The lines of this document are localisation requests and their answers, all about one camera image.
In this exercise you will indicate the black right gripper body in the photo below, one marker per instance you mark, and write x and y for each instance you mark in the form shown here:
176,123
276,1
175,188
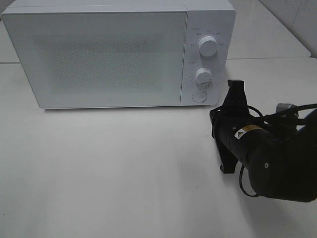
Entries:
241,130

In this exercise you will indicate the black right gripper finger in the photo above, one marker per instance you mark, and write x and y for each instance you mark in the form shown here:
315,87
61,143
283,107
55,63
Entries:
236,96
228,161

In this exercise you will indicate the round door release button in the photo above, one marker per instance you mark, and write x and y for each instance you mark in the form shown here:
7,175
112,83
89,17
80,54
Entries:
199,96

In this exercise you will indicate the white microwave door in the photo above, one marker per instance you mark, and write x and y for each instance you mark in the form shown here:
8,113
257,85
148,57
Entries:
99,60

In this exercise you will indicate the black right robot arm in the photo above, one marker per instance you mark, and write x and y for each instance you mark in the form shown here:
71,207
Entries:
279,151

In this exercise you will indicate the white microwave oven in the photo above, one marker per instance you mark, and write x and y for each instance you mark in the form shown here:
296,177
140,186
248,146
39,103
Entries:
204,17

